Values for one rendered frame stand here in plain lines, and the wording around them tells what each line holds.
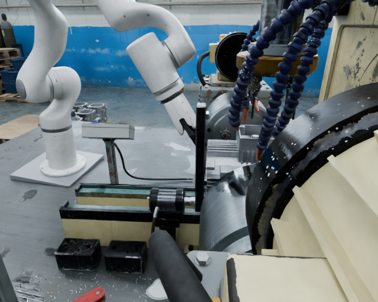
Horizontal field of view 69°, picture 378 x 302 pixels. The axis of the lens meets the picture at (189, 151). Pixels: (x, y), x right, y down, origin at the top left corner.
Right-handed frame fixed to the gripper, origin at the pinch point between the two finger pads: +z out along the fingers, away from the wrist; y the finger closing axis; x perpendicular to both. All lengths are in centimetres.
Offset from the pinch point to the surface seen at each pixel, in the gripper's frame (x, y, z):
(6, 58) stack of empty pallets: -391, -523, -180
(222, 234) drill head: 5.7, 42.8, -1.3
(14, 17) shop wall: -378, -629, -266
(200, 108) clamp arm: 8.3, 21.0, -13.7
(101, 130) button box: -31.3, -14.5, -14.7
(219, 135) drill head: 3.6, -14.7, 6.5
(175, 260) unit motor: 10, 62, -17
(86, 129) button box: -35.9, -14.5, -17.5
